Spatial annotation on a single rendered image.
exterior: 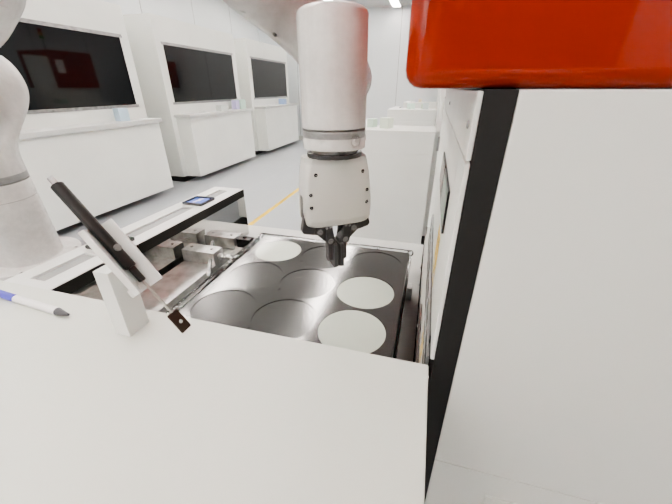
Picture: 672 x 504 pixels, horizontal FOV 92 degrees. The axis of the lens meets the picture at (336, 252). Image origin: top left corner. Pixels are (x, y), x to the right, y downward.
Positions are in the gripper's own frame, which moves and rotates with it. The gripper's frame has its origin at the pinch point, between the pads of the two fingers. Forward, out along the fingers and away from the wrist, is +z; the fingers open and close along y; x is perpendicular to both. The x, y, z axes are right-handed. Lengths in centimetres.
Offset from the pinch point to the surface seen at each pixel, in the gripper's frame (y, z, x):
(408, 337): -11.9, 17.0, 4.8
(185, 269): 25.9, 10.4, -22.7
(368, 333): -1.6, 8.9, 9.9
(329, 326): 3.4, 8.9, 6.6
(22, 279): 46.5, 2.2, -11.8
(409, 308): -16.5, 17.0, -2.7
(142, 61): 94, -57, -478
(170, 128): 78, 22, -468
